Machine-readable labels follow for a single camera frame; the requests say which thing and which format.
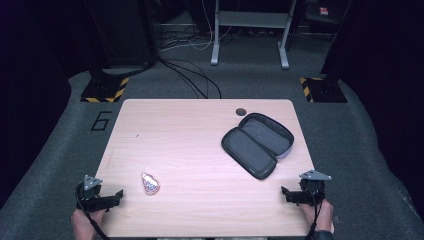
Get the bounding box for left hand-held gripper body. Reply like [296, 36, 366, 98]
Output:
[75, 174, 116, 213]

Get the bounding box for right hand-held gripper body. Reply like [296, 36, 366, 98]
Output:
[293, 169, 333, 207]

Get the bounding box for person's right hand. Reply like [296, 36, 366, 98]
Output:
[299, 199, 335, 234]

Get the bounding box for person's left hand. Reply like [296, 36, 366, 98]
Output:
[70, 208, 108, 240]

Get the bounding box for small white patterned packet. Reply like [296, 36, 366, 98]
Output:
[140, 172, 161, 196]

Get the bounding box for open grey zip case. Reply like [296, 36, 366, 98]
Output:
[220, 112, 295, 181]

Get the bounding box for black striped stand base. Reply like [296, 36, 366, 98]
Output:
[298, 76, 348, 104]
[80, 76, 130, 104]

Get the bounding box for large black box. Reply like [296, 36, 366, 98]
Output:
[87, 0, 158, 69]

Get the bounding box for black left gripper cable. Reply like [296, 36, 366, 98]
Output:
[75, 182, 111, 240]

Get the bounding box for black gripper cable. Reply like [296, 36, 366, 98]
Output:
[75, 182, 111, 240]
[305, 189, 325, 240]

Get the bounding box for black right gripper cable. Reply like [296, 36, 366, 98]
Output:
[305, 189, 325, 240]

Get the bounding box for black floor cables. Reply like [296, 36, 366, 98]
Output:
[159, 58, 223, 100]

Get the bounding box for white floor cables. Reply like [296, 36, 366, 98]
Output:
[159, 0, 234, 52]

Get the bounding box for white metal desk frame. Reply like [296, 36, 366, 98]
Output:
[210, 0, 298, 70]

